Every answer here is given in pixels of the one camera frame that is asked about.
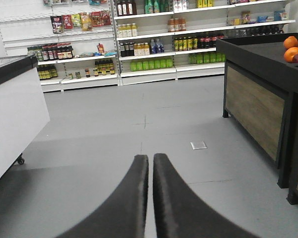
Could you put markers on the orange fruit lower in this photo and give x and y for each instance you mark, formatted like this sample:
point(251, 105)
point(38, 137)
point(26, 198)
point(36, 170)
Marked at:
point(290, 53)

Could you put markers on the black wooden produce stand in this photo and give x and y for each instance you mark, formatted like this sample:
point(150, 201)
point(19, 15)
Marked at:
point(261, 93)

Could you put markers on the small steel floor plate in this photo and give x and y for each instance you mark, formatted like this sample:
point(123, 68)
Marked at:
point(198, 145)

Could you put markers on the orange fruit upper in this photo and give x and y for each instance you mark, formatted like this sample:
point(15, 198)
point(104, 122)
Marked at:
point(290, 42)

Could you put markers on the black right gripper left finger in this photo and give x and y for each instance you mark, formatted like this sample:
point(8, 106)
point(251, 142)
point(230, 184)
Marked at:
point(123, 213)

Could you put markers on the orange fruit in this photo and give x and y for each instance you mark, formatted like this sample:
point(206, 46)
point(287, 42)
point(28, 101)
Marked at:
point(290, 53)
point(290, 42)

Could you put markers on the white store shelving unit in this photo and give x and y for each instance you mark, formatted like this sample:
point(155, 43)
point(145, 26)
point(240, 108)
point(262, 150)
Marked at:
point(90, 43)

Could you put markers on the far white chest freezer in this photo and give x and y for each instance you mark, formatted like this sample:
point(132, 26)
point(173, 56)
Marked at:
point(23, 109)

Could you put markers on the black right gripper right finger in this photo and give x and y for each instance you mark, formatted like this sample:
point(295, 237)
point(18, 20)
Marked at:
point(180, 213)

